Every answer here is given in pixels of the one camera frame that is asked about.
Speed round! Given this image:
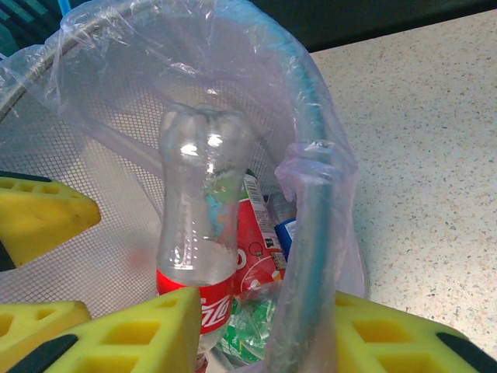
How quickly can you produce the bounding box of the clear bottle blue cap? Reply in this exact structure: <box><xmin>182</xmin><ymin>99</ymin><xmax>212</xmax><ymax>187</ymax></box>
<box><xmin>266</xmin><ymin>192</ymin><xmax>300</xmax><ymax>263</ymax></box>

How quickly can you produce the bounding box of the red green label bottle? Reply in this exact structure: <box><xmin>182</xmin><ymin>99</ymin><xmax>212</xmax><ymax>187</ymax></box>
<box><xmin>235</xmin><ymin>170</ymin><xmax>290</xmax><ymax>292</ymax></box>

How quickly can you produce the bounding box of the green crinkled plastic item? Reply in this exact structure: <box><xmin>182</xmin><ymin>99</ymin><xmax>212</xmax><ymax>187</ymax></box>
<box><xmin>215</xmin><ymin>297</ymin><xmax>279</xmax><ymax>364</ymax></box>

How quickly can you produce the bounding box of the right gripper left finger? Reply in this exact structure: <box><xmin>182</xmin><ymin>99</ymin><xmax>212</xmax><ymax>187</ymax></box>
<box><xmin>5</xmin><ymin>286</ymin><xmax>203</xmax><ymax>373</ymax></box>

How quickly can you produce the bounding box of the grey mesh waste bin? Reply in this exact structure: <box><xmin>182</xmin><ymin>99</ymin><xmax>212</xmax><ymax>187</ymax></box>
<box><xmin>0</xmin><ymin>0</ymin><xmax>339</xmax><ymax>373</ymax></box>

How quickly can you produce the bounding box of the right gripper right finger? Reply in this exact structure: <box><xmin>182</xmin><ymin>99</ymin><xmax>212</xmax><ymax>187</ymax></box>
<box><xmin>333</xmin><ymin>290</ymin><xmax>497</xmax><ymax>373</ymax></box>

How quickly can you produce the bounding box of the grey bin with plastic liner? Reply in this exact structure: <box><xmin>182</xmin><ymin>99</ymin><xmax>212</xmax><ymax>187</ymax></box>
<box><xmin>0</xmin><ymin>0</ymin><xmax>370</xmax><ymax>373</ymax></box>

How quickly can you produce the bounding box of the cola bottle red cap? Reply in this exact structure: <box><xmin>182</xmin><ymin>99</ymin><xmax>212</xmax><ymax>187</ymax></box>
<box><xmin>155</xmin><ymin>103</ymin><xmax>255</xmax><ymax>373</ymax></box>

